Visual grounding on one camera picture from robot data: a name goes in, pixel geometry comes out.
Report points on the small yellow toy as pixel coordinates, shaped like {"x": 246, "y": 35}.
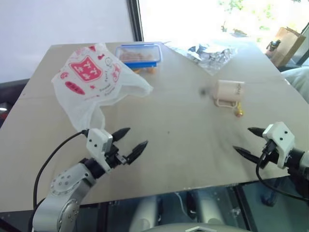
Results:
{"x": 239, "y": 111}

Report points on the light grey cushion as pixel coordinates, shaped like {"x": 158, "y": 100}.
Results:
{"x": 298, "y": 79}

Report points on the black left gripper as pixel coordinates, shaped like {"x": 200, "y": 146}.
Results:
{"x": 114, "y": 157}

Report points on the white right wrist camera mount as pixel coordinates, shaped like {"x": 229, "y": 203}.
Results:
{"x": 281, "y": 140}

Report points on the orange snack pieces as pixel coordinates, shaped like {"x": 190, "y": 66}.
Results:
{"x": 150, "y": 70}

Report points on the cream mug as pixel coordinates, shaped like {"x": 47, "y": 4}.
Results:
{"x": 228, "y": 93}

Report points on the dark window frame post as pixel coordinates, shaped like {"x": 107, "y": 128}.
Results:
{"x": 136, "y": 19}

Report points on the brown paper bag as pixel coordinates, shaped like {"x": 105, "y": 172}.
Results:
{"x": 290, "y": 48}

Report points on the green plant outside window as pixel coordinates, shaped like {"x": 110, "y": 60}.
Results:
{"x": 241, "y": 19}

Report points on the white red-printed plastic bag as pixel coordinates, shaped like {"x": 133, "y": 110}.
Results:
{"x": 87, "y": 79}

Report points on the dark metal stool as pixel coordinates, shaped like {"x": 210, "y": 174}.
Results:
{"x": 274, "y": 46}

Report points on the blue-lidded clear food container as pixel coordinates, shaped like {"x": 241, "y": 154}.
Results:
{"x": 138, "y": 55}

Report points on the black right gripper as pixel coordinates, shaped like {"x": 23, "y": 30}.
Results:
{"x": 271, "y": 155}

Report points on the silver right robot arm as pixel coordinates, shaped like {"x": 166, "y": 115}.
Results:
{"x": 298, "y": 160}

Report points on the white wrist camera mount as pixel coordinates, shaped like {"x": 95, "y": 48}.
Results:
{"x": 281, "y": 140}
{"x": 96, "y": 147}

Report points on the black furniture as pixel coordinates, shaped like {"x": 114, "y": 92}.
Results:
{"x": 9, "y": 101}

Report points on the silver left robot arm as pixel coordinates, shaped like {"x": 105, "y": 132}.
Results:
{"x": 65, "y": 193}

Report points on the silver robot leg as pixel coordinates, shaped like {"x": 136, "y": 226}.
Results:
{"x": 211, "y": 210}
{"x": 144, "y": 212}

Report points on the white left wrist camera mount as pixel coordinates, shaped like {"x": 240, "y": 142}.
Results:
{"x": 96, "y": 147}

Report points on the crumpled clear silver plastic bag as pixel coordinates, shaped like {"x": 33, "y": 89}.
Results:
{"x": 210, "y": 56}

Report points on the grey robot torso edge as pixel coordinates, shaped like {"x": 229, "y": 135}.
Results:
{"x": 193, "y": 228}

